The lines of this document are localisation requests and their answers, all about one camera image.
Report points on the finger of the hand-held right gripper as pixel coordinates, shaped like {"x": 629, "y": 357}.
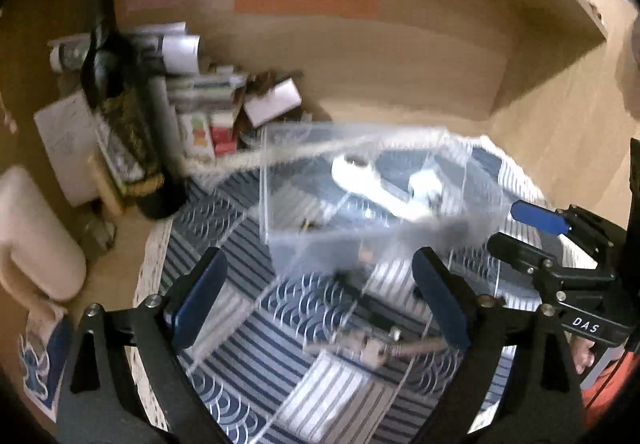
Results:
{"x": 537, "y": 218}
{"x": 517, "y": 251}

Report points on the wooden shelf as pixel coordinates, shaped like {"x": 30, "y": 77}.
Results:
{"x": 555, "y": 24}

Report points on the metal pipe fitting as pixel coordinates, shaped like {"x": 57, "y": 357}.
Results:
{"x": 375, "y": 348}

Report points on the light wooden block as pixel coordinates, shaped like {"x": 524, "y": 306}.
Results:
{"x": 107, "y": 184}

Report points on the white paper roll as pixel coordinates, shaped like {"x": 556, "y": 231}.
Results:
{"x": 62, "y": 54}
{"x": 180, "y": 50}

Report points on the person's right hand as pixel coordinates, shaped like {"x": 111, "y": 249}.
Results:
{"x": 582, "y": 356}

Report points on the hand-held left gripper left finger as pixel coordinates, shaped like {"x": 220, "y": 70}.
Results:
{"x": 200, "y": 301}

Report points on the dark wine bottle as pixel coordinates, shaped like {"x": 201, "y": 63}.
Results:
{"x": 125, "y": 124}

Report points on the white box with coloured label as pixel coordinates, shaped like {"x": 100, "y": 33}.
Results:
{"x": 197, "y": 136}

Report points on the white charger plug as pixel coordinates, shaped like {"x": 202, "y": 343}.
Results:
{"x": 425, "y": 186}

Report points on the orange garment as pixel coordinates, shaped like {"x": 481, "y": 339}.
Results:
{"x": 612, "y": 399}

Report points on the clear plastic box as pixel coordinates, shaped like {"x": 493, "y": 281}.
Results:
{"x": 370, "y": 229}

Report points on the blue white patterned mat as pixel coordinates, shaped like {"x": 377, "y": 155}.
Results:
{"x": 280, "y": 314}

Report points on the white paper sheet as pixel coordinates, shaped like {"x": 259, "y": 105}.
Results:
{"x": 65, "y": 139}

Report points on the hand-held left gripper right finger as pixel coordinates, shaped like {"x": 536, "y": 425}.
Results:
{"x": 442, "y": 301}

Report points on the white flat plastic part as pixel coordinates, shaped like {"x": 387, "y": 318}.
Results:
{"x": 357, "y": 176}

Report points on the red white small box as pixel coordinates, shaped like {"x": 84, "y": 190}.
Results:
{"x": 223, "y": 131}

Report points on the blue printed paper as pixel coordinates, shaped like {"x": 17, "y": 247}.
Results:
{"x": 42, "y": 364}

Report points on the beige cushion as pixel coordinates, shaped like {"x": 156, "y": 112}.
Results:
{"x": 35, "y": 234}

